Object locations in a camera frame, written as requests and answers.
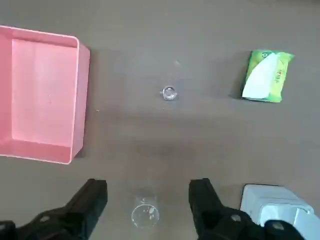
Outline small glass beaker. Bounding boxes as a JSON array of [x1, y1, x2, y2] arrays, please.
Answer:
[[159, 85, 179, 102]]

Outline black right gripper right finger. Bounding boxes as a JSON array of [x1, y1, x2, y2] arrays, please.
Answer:
[[188, 177, 305, 240]]

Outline large glass beaker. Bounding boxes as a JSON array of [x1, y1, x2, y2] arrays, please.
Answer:
[[130, 194, 160, 229]]

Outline green tissue pack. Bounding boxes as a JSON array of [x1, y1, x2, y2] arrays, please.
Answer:
[[240, 49, 295, 104]]

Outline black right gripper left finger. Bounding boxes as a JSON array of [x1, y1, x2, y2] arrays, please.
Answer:
[[0, 178, 108, 240]]

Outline pink plastic container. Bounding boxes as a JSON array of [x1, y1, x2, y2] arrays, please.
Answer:
[[0, 24, 91, 165]]

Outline white lidded bin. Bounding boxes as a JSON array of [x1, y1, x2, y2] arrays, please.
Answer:
[[239, 184, 315, 227]]

